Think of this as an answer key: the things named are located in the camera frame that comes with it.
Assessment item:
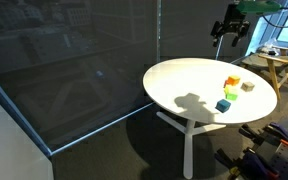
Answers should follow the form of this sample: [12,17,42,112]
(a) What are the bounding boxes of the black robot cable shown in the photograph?
[262,0,288,31]

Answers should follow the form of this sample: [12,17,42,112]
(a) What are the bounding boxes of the light glass wall post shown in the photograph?
[155,0,163,64]
[215,0,235,61]

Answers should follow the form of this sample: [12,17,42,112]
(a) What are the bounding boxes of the grey block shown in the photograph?
[240,81,256,93]

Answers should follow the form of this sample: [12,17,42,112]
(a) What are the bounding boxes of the white table leg base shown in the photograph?
[156,111,227,180]

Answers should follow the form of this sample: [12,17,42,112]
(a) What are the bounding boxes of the green block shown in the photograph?
[235,0,282,16]
[225,93,239,102]

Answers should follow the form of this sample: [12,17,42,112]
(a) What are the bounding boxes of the wooden chair with grey seat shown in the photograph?
[241,44,288,101]

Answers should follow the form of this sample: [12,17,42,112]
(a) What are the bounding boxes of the clear plastic bag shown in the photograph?
[261,38,286,57]

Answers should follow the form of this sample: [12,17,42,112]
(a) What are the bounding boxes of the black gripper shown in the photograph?
[210,3,252,48]

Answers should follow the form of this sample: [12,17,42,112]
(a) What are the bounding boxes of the orange block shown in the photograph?
[227,75,241,86]

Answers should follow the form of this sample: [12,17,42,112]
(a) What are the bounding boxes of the blue glass wall frame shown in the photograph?
[0,66,156,158]

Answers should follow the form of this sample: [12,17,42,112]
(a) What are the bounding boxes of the purple and orange bar clamp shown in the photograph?
[238,121,288,148]
[213,148,282,180]

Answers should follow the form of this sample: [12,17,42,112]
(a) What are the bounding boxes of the blue block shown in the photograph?
[215,98,232,114]

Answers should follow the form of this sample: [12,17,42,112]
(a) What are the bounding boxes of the yellow-green block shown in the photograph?
[224,84,238,96]

